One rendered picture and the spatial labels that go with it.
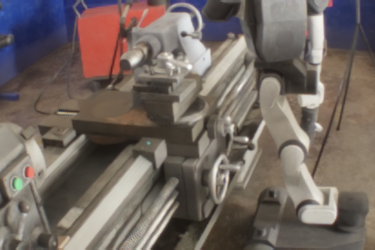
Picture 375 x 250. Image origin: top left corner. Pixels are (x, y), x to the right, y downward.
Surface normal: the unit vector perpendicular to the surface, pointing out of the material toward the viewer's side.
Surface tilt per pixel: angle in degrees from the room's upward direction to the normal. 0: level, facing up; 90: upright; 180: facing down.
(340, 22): 90
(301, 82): 90
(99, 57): 90
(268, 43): 105
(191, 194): 90
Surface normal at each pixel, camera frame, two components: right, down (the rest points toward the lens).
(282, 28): 0.24, 0.62
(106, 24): 0.01, 0.43
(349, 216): -0.25, 0.43
